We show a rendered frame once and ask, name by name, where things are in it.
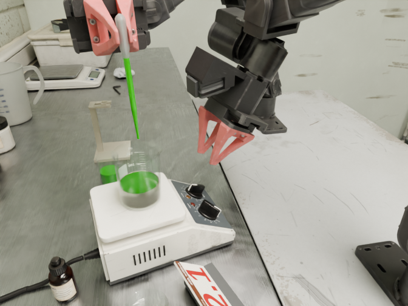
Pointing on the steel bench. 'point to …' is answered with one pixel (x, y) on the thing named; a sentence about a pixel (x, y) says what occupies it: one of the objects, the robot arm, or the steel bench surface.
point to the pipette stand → (99, 129)
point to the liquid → (131, 93)
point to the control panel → (199, 206)
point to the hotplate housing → (157, 247)
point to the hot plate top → (120, 226)
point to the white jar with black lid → (5, 136)
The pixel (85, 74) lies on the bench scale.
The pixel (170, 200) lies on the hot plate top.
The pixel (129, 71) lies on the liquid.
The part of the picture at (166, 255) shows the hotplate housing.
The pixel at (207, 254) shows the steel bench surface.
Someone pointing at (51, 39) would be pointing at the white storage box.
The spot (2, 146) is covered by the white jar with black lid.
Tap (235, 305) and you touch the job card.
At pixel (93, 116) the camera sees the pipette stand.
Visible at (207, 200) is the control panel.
